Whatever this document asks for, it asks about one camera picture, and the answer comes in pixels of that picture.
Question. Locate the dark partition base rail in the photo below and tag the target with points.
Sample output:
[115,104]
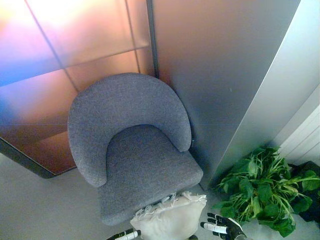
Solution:
[25,158]

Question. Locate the white fringed pillow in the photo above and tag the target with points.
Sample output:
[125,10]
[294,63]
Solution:
[170,221]

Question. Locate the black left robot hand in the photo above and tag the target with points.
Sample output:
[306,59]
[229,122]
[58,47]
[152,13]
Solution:
[128,234]

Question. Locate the white slatted panel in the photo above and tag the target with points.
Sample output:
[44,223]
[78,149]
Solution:
[303,135]

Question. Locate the grey fabric armchair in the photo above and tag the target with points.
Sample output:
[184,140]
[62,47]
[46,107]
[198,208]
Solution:
[130,105]

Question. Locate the black plant pot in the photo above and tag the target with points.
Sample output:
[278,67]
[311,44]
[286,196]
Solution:
[306,172]

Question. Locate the green leafy plant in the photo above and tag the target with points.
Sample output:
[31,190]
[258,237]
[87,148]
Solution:
[260,190]

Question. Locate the dark metal partition post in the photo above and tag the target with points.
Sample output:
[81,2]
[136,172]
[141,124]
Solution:
[153,37]

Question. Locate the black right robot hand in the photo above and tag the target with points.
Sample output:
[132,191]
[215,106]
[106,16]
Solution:
[226,227]

